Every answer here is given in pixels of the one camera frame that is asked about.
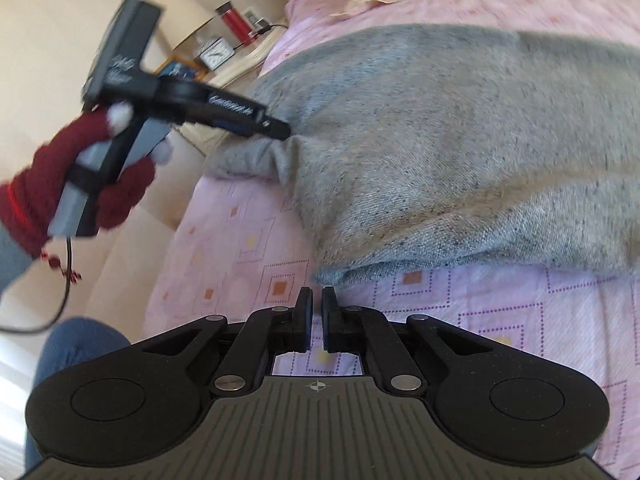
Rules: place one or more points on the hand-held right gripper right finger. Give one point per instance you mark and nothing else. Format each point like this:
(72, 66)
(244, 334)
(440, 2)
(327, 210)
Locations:
(330, 320)

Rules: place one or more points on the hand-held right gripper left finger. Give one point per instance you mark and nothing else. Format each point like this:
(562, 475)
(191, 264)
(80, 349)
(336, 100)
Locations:
(303, 320)

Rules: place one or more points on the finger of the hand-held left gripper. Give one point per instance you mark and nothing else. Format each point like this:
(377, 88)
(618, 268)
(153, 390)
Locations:
(275, 129)

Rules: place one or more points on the grey pants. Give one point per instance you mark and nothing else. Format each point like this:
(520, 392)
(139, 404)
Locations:
(425, 160)

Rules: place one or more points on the person's left hand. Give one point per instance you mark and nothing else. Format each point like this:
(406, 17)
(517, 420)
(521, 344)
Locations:
(45, 175)

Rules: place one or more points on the blue book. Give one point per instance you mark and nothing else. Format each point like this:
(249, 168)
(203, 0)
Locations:
(177, 69)

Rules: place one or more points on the cream table lamp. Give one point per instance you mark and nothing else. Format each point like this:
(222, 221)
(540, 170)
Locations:
(182, 17)

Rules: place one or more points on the cream nightstand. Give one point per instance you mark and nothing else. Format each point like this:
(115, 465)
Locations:
(240, 67)

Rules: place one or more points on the small white clock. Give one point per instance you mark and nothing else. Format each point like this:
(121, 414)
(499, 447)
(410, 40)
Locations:
(216, 54)

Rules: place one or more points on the red bottle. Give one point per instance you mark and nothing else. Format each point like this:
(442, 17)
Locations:
(236, 22)

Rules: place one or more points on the bed with pink patterned sheet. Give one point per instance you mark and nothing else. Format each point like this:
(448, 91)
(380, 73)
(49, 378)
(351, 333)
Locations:
(500, 320)

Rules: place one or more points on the person's left leg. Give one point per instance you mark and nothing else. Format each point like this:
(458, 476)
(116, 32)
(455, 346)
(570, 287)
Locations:
(75, 355)

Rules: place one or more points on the wall charger plug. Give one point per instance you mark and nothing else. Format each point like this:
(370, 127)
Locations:
(256, 19)

